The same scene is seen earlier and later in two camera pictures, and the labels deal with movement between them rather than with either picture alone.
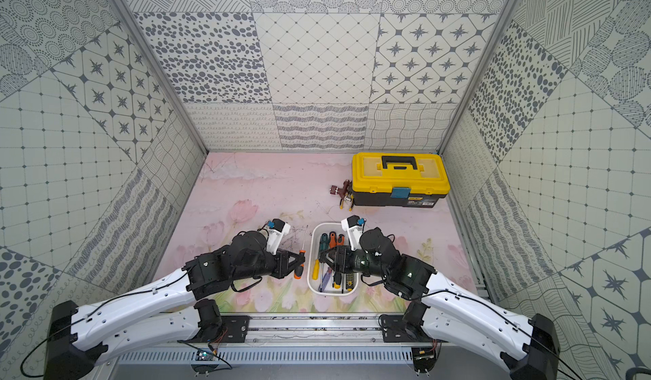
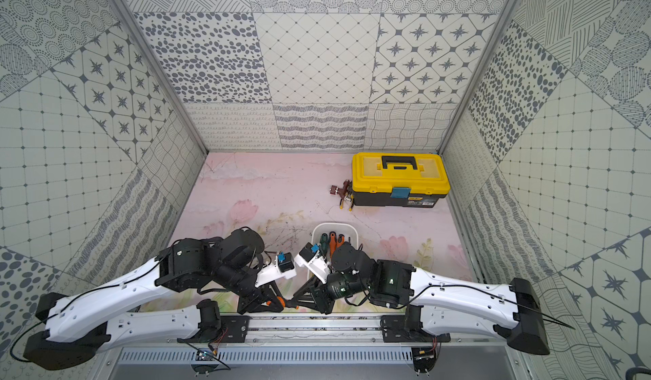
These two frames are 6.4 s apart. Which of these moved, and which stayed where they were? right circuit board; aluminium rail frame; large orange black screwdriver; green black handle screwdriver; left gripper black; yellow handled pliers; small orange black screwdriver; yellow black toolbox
Moved: small orange black screwdriver; left gripper black
Stayed: aluminium rail frame; large orange black screwdriver; yellow black toolbox; right circuit board; green black handle screwdriver; yellow handled pliers
